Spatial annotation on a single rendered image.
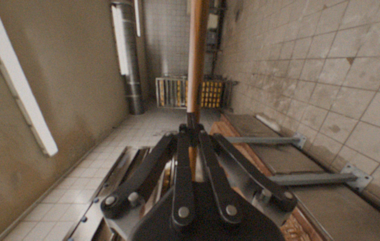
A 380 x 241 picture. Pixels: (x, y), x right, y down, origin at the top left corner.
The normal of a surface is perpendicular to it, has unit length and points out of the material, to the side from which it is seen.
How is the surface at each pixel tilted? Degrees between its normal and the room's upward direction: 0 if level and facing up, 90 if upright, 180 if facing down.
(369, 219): 93
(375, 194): 0
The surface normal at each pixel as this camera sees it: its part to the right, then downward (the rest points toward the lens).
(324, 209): 0.04, -0.91
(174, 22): 0.05, 0.40
